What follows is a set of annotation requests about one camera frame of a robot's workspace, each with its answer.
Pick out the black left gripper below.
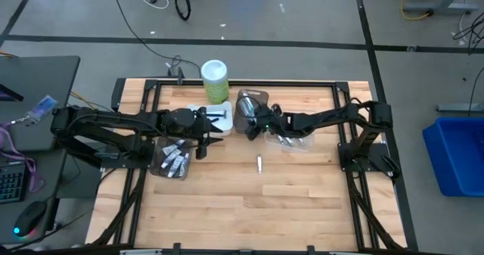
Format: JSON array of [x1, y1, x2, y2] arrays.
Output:
[[192, 110, 224, 145]]

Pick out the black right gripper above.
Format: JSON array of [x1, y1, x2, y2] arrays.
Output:
[[247, 104, 288, 135]]

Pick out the white plastic bin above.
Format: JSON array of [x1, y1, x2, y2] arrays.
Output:
[[188, 101, 234, 137]]

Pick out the smoky grey plastic bin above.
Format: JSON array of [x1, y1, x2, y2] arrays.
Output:
[[150, 135, 194, 181], [232, 89, 270, 135]]

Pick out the green wipes canister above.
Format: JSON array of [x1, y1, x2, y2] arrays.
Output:
[[200, 59, 231, 105]]

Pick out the clear plastic bin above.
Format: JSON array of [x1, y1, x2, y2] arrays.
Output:
[[263, 130, 315, 153]]

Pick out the grey desk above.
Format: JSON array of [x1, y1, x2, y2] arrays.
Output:
[[0, 55, 81, 244]]

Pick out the black computer mouse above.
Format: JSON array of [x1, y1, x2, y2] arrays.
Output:
[[13, 201, 48, 238]]

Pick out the grey floor bar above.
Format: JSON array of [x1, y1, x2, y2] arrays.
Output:
[[436, 102, 484, 114]]

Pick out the blue plastic tub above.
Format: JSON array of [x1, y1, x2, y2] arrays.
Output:
[[422, 117, 484, 198]]

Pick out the black desk monitor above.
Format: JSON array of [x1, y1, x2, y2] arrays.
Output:
[[0, 82, 24, 103]]

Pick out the black keyboard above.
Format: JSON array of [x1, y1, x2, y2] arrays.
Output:
[[0, 160, 27, 205]]

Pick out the black aluminium table frame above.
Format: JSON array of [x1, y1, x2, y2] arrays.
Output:
[[85, 76, 419, 255]]

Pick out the coiled black cable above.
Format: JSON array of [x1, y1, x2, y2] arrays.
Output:
[[173, 0, 192, 21]]

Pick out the long black floor cable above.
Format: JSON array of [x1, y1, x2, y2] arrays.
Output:
[[110, 0, 202, 77]]

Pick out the badge with purple lanyard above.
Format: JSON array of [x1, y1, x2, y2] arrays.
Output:
[[0, 95, 58, 194]]

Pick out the yellow floor cable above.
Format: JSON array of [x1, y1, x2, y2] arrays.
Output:
[[400, 0, 432, 21]]

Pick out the black floor cables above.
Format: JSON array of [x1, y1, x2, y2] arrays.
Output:
[[451, 12, 484, 55]]

